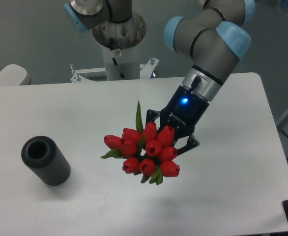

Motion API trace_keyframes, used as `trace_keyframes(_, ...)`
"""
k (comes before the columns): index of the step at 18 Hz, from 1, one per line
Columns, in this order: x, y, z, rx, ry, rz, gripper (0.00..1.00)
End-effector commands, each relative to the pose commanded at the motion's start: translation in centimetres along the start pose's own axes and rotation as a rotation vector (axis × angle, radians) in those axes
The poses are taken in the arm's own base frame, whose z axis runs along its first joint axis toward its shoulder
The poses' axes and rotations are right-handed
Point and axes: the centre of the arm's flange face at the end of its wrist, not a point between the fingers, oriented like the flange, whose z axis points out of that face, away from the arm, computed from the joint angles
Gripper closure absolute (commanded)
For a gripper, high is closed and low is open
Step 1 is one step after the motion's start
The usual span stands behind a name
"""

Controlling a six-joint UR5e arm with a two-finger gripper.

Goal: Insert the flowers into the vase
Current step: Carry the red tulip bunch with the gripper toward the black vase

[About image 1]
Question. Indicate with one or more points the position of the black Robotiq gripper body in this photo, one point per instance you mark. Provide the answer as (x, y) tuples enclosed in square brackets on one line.
[(182, 112)]

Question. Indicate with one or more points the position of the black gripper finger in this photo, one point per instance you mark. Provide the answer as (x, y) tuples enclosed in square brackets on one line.
[(151, 116), (191, 143)]

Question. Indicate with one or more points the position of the red tulip bouquet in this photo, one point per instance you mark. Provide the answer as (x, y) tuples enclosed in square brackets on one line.
[(145, 150)]

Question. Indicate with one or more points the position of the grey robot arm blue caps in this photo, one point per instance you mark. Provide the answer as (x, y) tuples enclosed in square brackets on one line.
[(214, 39)]

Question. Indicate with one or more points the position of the dark grey ribbed vase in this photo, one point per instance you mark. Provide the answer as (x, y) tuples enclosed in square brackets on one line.
[(44, 158)]

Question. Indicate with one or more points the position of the white chair back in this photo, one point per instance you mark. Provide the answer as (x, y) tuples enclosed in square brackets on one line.
[(14, 75)]

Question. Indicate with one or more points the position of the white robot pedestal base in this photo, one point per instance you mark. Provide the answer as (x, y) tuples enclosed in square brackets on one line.
[(120, 45)]

